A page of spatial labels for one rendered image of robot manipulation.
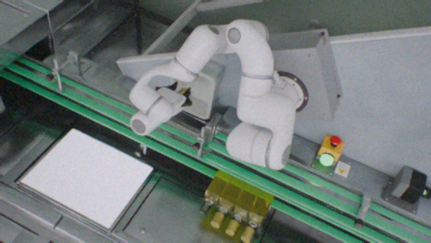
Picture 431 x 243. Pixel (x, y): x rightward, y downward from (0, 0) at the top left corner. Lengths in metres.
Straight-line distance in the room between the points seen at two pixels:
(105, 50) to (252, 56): 1.36
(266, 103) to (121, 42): 1.41
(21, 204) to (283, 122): 1.08
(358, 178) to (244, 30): 0.76
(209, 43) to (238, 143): 0.28
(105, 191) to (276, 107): 0.89
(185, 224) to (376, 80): 0.85
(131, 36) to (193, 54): 1.28
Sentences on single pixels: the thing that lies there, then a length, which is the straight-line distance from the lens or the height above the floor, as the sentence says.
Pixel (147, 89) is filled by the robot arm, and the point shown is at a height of 1.11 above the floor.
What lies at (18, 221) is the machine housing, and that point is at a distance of 1.80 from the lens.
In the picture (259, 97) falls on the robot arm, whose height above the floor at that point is 1.09.
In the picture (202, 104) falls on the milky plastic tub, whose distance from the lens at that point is 1.73.
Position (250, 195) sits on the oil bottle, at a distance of 1.63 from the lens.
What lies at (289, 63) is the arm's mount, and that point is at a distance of 1.34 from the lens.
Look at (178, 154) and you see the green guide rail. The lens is 1.76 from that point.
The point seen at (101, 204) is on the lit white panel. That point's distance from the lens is 1.75.
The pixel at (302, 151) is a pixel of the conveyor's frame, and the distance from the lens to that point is 1.64.
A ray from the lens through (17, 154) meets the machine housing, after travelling 1.99.
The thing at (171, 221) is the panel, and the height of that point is 1.16.
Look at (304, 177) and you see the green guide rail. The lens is 1.59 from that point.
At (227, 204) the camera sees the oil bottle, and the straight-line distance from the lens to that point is 1.59.
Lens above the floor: 1.90
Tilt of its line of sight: 39 degrees down
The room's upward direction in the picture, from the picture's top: 146 degrees counter-clockwise
